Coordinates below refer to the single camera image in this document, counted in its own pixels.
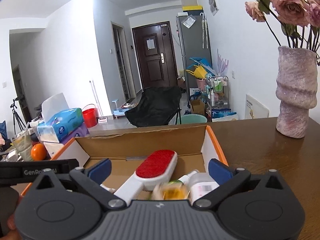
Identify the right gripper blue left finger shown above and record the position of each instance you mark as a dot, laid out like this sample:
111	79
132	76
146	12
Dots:
88	181

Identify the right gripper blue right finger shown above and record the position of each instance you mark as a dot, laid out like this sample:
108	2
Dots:
230	182

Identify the beige plug adapter cube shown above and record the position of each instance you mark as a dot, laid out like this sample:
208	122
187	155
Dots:
173	190

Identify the red white lint brush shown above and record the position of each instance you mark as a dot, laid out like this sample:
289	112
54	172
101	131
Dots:
157	168

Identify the green spray bottle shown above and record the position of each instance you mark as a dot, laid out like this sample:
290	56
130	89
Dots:
185	178

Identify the person's left hand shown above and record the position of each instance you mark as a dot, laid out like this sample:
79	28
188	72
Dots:
9	203

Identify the orange fruit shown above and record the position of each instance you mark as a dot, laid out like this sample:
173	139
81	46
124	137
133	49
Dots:
38	152

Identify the clear drinking glass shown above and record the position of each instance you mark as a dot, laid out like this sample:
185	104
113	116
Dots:
23	144

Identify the purple white tissue pack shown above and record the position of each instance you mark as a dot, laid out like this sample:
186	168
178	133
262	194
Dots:
54	147

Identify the red cardboard box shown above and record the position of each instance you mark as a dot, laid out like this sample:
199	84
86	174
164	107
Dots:
127	149

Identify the blue tissue pack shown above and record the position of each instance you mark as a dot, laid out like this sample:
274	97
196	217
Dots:
59	121

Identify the red bucket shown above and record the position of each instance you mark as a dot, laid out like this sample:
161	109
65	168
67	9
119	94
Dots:
90	115

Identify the green plastic basin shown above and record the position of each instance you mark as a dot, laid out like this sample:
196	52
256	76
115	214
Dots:
193	119

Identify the small cardboard box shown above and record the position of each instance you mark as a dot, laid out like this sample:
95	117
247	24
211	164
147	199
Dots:
197	107

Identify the black folding chair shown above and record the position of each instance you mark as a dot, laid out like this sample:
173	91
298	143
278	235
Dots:
157	107

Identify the blue yellow dustpan set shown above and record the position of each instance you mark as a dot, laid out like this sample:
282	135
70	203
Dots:
200	68

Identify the pink textured vase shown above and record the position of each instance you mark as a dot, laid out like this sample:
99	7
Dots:
296	89

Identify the grey refrigerator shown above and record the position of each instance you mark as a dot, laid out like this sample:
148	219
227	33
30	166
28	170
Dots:
191	46

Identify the dark brown door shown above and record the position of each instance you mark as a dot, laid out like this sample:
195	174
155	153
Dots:
155	55

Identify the dried pink roses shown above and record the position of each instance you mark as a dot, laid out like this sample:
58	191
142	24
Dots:
257	26

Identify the camera tripod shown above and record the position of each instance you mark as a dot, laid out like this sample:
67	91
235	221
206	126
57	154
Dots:
17	120

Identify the wire storage rack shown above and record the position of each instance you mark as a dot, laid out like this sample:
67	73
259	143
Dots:
217	91

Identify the white board leaning on wall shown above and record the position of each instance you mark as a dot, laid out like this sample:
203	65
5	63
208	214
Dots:
254	109

